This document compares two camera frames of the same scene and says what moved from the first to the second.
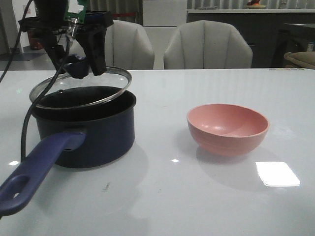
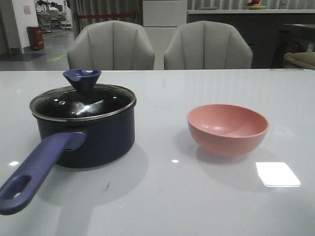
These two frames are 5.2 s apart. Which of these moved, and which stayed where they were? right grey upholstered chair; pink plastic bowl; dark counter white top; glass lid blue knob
Moved: glass lid blue knob
Stayed: dark counter white top; pink plastic bowl; right grey upholstered chair
